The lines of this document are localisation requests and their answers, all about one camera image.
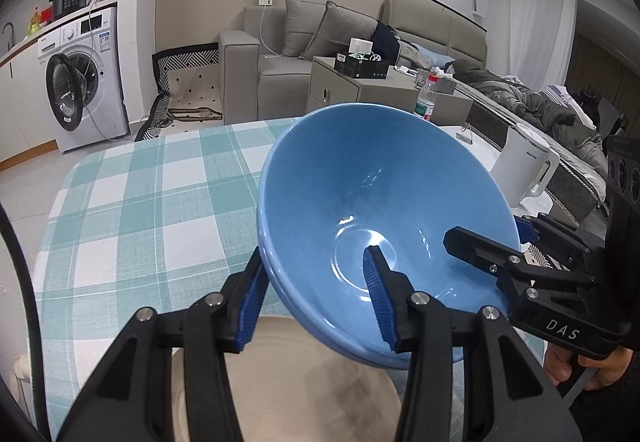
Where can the grey duvet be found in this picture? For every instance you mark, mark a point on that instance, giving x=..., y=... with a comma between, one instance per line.
x=530, y=106

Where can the white lower kitchen cabinets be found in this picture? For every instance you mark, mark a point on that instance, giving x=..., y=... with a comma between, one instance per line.
x=20, y=111

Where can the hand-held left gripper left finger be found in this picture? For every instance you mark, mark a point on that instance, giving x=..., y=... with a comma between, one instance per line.
x=250, y=312

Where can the plastic water bottle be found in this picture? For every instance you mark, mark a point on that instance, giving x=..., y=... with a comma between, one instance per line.
x=426, y=101

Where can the folded patterned mat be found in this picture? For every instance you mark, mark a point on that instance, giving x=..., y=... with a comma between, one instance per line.
x=190, y=81

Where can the small white box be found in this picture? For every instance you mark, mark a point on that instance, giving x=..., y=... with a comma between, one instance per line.
x=361, y=45

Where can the grey side cabinet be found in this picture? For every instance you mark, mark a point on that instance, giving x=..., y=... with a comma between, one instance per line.
x=380, y=94

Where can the yellow bottle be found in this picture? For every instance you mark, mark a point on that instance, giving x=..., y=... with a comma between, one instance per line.
x=34, y=21

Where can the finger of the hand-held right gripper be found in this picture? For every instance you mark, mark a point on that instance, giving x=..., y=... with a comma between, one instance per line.
x=475, y=247
x=526, y=229

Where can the black box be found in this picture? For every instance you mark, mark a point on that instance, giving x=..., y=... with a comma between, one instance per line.
x=360, y=67

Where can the light blue bowl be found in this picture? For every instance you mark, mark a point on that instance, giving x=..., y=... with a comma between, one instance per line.
x=325, y=182

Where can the white curtain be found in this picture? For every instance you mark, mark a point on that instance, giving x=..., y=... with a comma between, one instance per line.
x=540, y=21

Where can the grey sofa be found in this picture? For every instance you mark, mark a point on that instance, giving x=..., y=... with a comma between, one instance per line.
x=240, y=71

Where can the kitchen faucet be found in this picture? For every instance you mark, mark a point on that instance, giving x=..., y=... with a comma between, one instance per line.
x=9, y=34

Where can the person's right hand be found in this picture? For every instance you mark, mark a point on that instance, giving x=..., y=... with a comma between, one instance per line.
x=555, y=364

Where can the beige round plate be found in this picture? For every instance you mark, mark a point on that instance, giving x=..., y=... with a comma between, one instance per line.
x=310, y=397

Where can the white electric kettle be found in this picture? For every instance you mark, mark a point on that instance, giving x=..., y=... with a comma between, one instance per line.
x=520, y=166

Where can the small clear stand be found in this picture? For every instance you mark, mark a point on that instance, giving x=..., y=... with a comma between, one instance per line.
x=466, y=134

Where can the red container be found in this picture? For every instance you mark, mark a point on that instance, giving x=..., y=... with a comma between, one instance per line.
x=46, y=14

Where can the teal checked tablecloth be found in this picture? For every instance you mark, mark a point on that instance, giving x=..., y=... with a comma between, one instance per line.
x=150, y=202

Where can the tissue box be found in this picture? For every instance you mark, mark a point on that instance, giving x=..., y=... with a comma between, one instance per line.
x=446, y=84

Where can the grey cushion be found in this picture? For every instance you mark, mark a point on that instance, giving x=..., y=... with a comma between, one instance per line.
x=297, y=26
x=340, y=29

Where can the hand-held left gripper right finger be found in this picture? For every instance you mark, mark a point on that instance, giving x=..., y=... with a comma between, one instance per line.
x=377, y=302

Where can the white washing machine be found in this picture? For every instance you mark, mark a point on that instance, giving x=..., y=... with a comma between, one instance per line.
x=100, y=81

